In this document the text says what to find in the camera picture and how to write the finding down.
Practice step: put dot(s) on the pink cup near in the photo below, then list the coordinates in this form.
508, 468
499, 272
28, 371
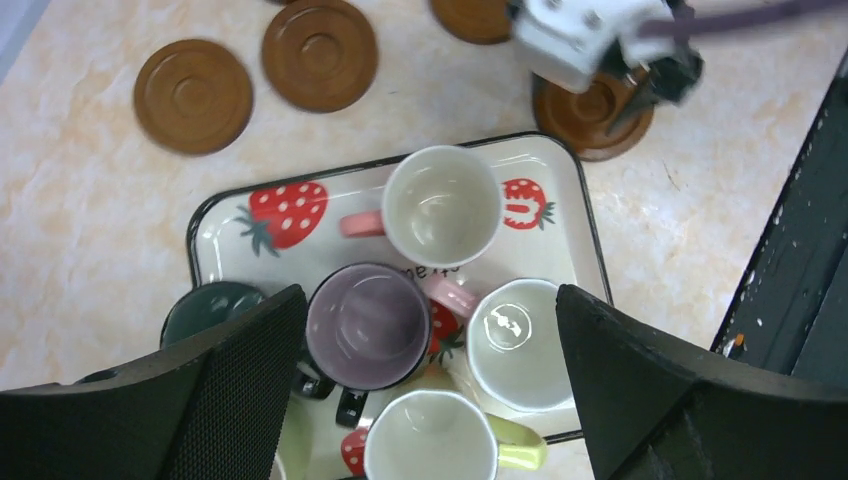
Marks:
512, 341

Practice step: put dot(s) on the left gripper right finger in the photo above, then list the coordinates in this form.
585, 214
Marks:
653, 406

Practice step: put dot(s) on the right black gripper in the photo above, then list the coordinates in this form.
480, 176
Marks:
669, 79

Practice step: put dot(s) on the brown coaster one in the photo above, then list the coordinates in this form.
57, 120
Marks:
193, 96

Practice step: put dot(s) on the brown coaster three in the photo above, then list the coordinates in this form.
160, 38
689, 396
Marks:
320, 55

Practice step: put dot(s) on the brown coaster four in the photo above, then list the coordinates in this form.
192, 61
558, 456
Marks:
593, 124

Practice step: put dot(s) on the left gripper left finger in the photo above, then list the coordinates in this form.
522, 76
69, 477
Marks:
211, 406

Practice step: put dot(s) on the dark green cup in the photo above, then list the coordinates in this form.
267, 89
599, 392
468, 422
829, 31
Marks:
207, 306

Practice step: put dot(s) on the purple cup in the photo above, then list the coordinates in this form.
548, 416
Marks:
368, 328

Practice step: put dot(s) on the strawberry print tray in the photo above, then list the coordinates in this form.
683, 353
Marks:
286, 232

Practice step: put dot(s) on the pink cup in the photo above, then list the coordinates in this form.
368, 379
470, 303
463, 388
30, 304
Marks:
512, 341
441, 207

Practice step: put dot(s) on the brown coaster two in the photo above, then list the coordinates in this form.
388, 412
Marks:
480, 22

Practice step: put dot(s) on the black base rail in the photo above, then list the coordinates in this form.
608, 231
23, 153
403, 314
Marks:
789, 312

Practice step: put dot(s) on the pink cup far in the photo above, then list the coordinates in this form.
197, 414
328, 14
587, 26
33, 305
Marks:
441, 207

